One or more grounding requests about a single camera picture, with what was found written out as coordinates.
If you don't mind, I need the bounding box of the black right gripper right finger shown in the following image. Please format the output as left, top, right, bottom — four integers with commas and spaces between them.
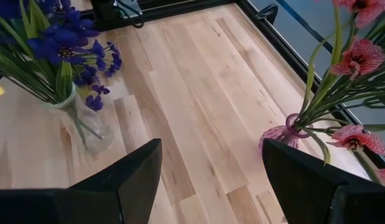
262, 139, 385, 224

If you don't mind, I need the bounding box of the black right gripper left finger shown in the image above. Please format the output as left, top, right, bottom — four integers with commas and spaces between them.
0, 139, 164, 224

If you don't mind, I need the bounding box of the pink glass vase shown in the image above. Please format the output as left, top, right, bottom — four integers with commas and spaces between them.
258, 113, 312, 153

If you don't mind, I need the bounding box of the clear glass vase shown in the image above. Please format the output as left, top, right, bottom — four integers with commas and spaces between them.
36, 82, 114, 154

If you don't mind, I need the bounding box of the black table clamp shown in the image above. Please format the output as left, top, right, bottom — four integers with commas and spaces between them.
255, 3, 279, 21

